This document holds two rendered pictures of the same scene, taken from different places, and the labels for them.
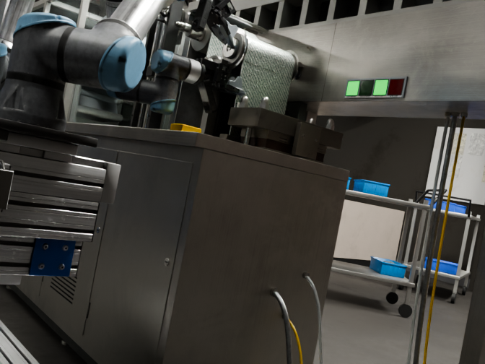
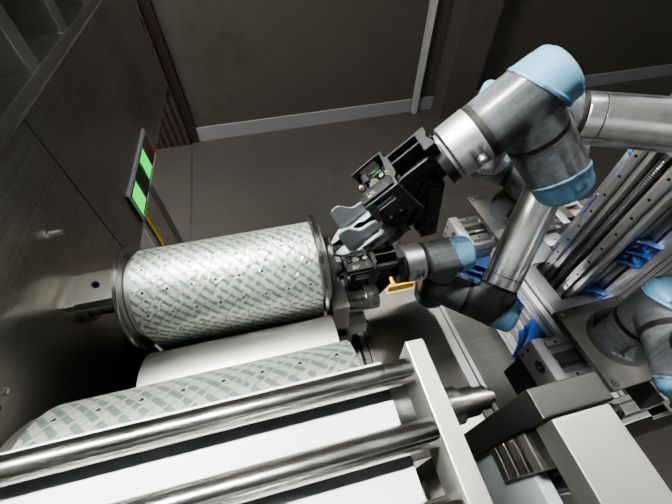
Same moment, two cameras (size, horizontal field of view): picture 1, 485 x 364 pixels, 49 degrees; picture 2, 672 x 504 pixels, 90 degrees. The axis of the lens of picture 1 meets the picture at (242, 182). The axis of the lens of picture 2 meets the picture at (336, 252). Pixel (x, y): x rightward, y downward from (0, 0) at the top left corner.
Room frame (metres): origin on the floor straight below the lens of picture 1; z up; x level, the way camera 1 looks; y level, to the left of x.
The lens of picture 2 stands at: (2.17, 0.28, 1.65)
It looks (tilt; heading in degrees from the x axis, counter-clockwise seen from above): 51 degrees down; 205
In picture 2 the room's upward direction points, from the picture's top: straight up
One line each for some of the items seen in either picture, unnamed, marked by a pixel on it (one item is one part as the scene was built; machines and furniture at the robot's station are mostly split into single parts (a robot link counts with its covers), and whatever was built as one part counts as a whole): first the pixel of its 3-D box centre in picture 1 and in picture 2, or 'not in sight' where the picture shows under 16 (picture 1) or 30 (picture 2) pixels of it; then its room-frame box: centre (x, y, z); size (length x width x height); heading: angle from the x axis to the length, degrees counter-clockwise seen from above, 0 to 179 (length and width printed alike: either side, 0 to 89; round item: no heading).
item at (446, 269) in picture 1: (441, 245); not in sight; (5.84, -2.27, 0.53); 1.17 x 0.65 x 1.05; 146
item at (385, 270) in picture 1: (363, 239); not in sight; (4.42, -1.08, 0.52); 1.07 x 0.63 x 1.04; 81
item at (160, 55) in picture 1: (169, 65); (444, 257); (1.68, 0.29, 1.11); 0.11 x 0.08 x 0.09; 129
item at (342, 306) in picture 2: (208, 100); (346, 335); (1.90, 0.17, 1.05); 0.06 x 0.05 x 0.31; 129
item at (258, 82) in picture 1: (263, 95); not in sight; (1.93, -0.01, 1.11); 0.23 x 0.01 x 0.18; 129
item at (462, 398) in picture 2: (182, 25); (461, 403); (2.04, 0.34, 1.33); 0.06 x 0.03 x 0.03; 129
